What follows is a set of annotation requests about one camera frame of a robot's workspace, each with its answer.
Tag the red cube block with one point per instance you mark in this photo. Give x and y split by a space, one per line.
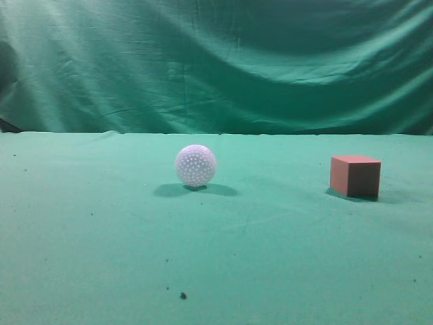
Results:
355 175

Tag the white dimpled golf ball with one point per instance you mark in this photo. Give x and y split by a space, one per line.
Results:
195 165

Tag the green backdrop cloth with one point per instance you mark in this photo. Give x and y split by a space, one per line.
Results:
245 67

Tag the green table cloth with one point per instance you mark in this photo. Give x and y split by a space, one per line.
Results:
96 228

